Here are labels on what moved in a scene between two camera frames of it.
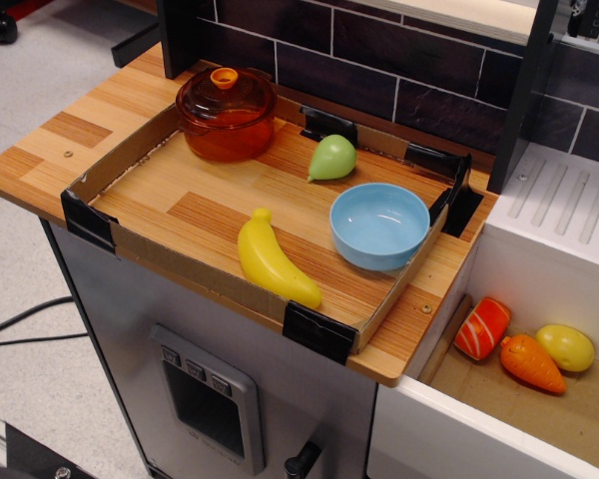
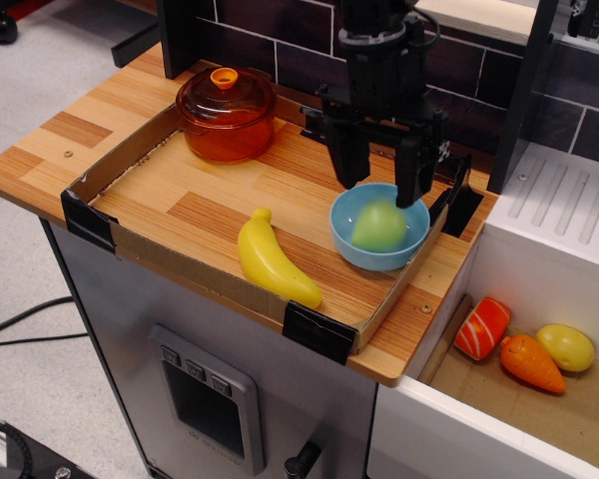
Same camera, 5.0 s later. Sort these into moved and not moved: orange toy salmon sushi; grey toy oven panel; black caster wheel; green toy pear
Moved: green toy pear
Not moved: grey toy oven panel; orange toy salmon sushi; black caster wheel
